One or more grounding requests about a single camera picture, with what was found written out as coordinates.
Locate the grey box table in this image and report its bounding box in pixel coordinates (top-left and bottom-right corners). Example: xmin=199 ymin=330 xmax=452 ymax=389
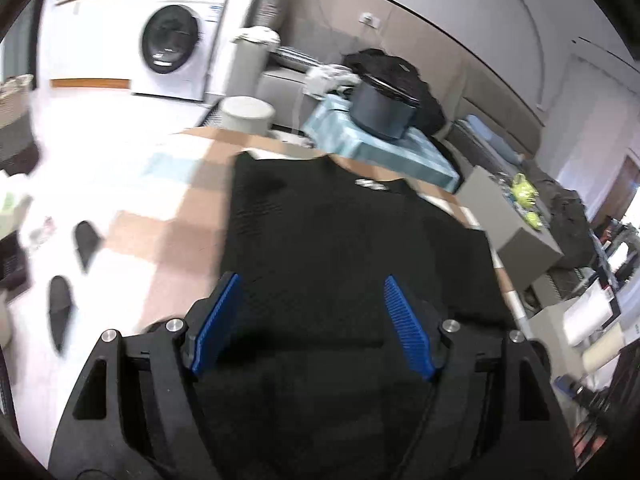
xmin=457 ymin=165 xmax=565 ymax=292

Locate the woven basket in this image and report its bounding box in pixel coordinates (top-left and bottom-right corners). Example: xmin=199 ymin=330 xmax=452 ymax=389
xmin=0 ymin=73 xmax=41 ymax=172

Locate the brown wooden door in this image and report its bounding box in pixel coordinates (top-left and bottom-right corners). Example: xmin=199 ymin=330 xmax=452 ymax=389
xmin=590 ymin=156 xmax=640 ymax=227

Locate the round cream stool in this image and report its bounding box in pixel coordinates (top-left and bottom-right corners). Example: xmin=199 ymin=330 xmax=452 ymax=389
xmin=218 ymin=95 xmax=275 ymax=136

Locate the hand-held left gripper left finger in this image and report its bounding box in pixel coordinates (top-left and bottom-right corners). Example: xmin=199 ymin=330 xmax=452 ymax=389
xmin=47 ymin=271 xmax=244 ymax=480

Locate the low grey box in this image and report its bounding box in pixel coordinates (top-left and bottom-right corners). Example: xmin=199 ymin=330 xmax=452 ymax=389
xmin=527 ymin=299 xmax=569 ymax=362

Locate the grey sofa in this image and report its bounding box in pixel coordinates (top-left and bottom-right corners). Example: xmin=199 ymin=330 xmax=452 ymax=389
xmin=257 ymin=15 xmax=566 ymax=196

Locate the black slipper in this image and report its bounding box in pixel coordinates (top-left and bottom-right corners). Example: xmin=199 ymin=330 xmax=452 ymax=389
xmin=47 ymin=275 xmax=74 ymax=352
xmin=73 ymin=220 xmax=104 ymax=274

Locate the large green teapot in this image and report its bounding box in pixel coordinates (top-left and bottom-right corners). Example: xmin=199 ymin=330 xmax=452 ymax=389
xmin=509 ymin=173 xmax=538 ymax=209

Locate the white crumpled cloth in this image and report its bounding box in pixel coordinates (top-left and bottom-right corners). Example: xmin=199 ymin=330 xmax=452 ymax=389
xmin=304 ymin=63 xmax=359 ymax=99

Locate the checked blanket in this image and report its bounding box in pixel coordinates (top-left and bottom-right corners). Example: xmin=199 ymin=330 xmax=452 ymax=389
xmin=102 ymin=126 xmax=527 ymax=343

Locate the white washing machine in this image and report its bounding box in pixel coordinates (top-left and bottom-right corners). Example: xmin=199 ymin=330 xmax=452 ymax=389
xmin=131 ymin=0 xmax=234 ymax=102

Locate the black knit vest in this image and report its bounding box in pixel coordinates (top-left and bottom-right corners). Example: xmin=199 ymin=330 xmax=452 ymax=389
xmin=192 ymin=151 xmax=517 ymax=480

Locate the dark clothes pile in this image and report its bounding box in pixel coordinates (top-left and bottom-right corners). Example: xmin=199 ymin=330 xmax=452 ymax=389
xmin=529 ymin=164 xmax=594 ymax=269

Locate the white cabinet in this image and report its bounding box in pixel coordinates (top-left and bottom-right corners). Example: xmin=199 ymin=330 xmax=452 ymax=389
xmin=49 ymin=0 xmax=151 ymax=92

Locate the black crate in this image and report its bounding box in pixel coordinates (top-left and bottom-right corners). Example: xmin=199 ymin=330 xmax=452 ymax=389
xmin=0 ymin=231 xmax=32 ymax=292

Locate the dark round pot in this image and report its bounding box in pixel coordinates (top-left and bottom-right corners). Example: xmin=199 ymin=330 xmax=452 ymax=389
xmin=348 ymin=73 xmax=421 ymax=141

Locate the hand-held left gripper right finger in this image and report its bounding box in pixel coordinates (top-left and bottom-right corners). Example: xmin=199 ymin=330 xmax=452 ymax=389
xmin=383 ymin=275 xmax=577 ymax=480

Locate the trash bin with white bag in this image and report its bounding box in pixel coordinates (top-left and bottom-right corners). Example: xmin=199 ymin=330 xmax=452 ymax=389
xmin=229 ymin=26 xmax=281 ymax=107

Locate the black bag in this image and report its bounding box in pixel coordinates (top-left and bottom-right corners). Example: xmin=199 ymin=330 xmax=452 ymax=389
xmin=342 ymin=48 xmax=447 ymax=136

